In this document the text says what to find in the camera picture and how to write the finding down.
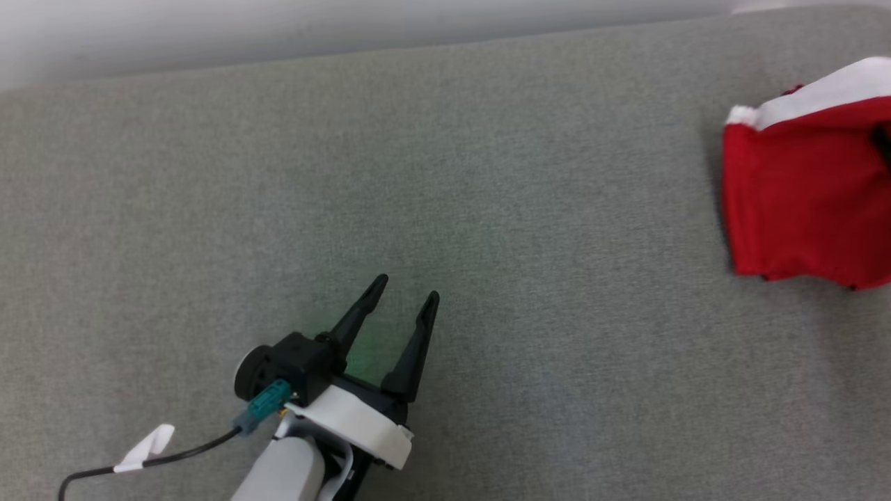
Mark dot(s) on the red jersey white striped trim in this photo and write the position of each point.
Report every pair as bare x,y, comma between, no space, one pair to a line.
807,188

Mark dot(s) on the grey fabric sofa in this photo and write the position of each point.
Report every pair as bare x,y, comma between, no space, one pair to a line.
487,209

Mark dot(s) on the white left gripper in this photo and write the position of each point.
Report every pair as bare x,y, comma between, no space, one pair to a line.
362,424

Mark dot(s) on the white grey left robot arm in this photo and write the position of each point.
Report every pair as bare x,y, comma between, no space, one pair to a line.
289,470

